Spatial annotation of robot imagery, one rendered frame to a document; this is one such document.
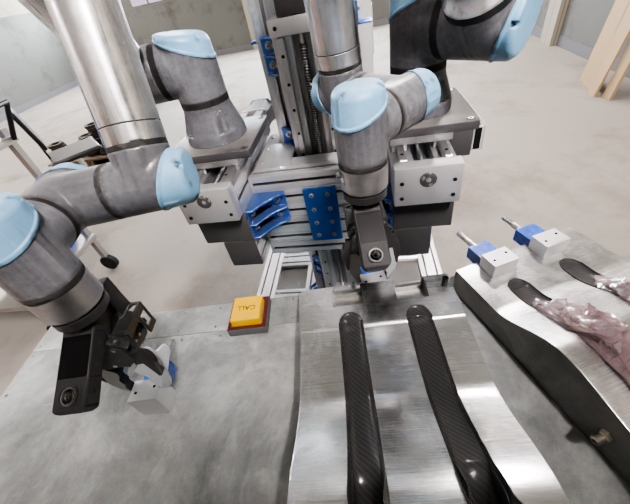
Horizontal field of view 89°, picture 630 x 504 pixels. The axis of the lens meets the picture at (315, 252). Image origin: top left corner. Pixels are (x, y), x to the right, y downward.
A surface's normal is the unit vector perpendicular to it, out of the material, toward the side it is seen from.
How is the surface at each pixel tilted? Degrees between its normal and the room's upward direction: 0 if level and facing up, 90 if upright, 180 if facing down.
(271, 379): 0
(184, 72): 90
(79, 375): 28
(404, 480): 20
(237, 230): 90
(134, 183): 68
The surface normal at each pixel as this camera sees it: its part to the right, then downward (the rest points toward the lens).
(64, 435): -0.17, -0.73
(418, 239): -0.09, 0.68
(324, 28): -0.37, 0.72
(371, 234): -0.07, -0.28
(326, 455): -0.15, -0.96
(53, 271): 0.91, 0.15
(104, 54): 0.47, 0.21
